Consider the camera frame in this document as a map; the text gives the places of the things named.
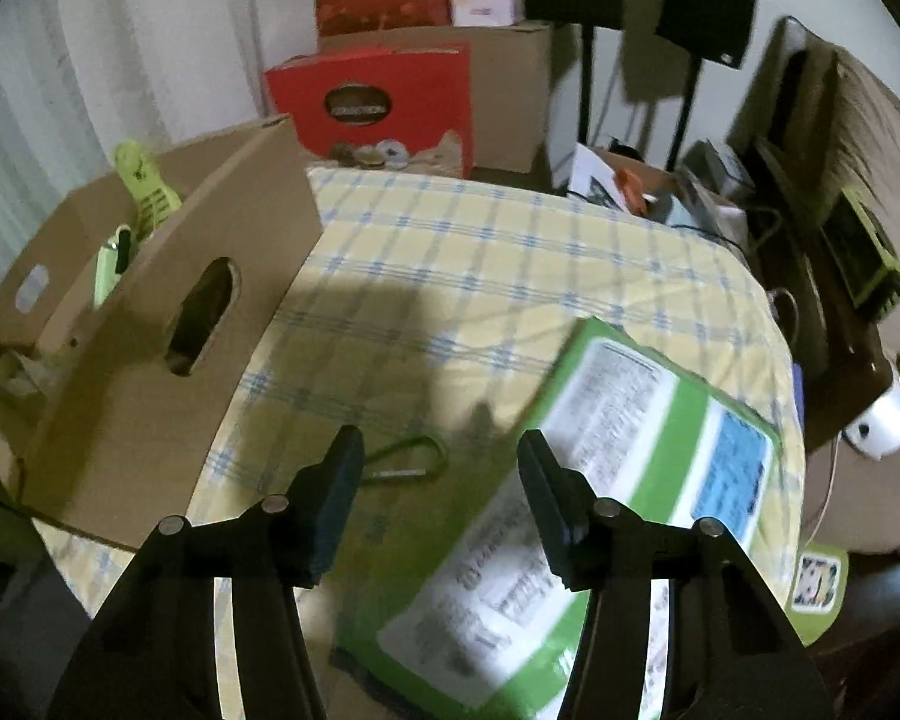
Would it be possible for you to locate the white printed paper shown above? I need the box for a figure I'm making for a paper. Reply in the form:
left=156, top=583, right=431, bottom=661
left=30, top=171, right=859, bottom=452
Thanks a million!
left=570, top=144, right=631, bottom=211

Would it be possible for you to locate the dark wooden side table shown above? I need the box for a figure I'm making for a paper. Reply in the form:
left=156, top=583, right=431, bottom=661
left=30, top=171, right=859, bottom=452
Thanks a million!
left=754, top=139, right=897, bottom=451

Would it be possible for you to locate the green lunchbox with sticker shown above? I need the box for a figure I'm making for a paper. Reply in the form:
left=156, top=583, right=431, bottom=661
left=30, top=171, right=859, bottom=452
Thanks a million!
left=787, top=544, right=850, bottom=646

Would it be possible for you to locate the brown sofa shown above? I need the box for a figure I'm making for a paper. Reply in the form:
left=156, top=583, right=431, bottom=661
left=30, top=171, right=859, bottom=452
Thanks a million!
left=727, top=15, right=900, bottom=556

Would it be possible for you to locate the brown cushion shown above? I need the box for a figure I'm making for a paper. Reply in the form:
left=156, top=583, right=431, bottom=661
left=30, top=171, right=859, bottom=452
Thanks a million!
left=817, top=45, right=900, bottom=301

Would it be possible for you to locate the green and white box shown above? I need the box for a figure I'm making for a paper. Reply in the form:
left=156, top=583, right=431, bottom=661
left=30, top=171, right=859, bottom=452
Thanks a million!
left=334, top=316, right=785, bottom=720

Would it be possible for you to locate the white curtain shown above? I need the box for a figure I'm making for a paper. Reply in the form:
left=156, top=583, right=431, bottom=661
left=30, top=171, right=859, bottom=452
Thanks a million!
left=0, top=0, right=271, bottom=331

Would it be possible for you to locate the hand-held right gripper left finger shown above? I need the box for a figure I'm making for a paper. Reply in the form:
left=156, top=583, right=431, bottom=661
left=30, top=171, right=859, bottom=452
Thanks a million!
left=45, top=424, right=366, bottom=720

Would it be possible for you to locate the large brown cardboard box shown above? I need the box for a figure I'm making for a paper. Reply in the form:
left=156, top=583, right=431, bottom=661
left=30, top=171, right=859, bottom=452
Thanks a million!
left=319, top=21, right=554, bottom=175

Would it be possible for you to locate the green carabiner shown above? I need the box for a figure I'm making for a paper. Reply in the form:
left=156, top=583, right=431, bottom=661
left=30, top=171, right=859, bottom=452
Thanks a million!
left=356, top=435, right=451, bottom=485

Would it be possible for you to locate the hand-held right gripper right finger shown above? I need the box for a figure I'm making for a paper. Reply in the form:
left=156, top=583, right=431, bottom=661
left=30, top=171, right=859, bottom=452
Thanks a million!
left=516, top=429, right=833, bottom=720

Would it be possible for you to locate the white round device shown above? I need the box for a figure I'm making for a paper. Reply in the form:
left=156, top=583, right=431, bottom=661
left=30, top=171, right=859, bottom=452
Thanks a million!
left=844, top=375, right=900, bottom=462

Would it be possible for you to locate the red gift box oval window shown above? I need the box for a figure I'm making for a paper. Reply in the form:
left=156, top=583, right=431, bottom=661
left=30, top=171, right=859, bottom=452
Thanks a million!
left=264, top=43, right=473, bottom=181

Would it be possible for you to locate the green and black device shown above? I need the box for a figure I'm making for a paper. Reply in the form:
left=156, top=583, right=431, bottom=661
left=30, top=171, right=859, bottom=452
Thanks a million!
left=821, top=187, right=900, bottom=308

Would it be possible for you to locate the small brown cardboard box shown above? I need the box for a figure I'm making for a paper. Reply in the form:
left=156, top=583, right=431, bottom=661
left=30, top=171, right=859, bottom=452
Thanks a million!
left=570, top=142, right=751, bottom=241

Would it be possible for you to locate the white cable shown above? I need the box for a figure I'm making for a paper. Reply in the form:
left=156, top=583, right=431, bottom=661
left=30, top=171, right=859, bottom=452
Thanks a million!
left=806, top=435, right=845, bottom=541

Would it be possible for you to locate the orange object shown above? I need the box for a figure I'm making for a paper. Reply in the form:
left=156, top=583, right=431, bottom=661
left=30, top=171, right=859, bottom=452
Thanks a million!
left=615, top=169, right=650, bottom=215

